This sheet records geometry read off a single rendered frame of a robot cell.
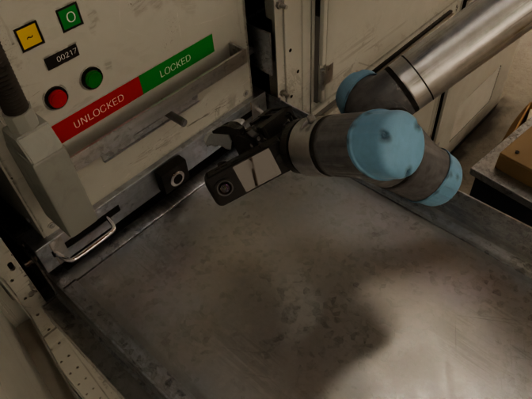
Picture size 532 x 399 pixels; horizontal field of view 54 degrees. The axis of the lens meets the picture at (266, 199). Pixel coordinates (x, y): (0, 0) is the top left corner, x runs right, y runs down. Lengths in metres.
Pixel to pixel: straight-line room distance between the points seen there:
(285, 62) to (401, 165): 0.55
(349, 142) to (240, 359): 0.38
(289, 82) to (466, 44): 0.46
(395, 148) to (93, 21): 0.46
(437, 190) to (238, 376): 0.38
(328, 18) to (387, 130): 0.57
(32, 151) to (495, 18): 0.59
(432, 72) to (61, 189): 0.51
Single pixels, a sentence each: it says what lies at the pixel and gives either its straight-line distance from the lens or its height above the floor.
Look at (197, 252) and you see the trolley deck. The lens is 0.91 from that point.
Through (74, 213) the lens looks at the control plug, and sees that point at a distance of 0.76.
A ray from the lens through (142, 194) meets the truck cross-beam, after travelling 0.97.
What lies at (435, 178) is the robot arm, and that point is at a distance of 0.65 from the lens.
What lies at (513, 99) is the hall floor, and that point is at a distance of 2.77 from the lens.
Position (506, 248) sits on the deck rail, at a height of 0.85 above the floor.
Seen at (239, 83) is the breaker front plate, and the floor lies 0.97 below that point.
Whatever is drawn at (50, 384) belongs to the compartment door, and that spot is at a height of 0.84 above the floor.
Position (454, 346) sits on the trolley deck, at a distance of 0.83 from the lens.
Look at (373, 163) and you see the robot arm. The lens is 0.55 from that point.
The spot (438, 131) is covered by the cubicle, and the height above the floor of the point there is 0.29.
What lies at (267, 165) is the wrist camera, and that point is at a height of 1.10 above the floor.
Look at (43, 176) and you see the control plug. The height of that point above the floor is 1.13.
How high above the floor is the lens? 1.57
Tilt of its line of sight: 48 degrees down
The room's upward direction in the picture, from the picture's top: 5 degrees counter-clockwise
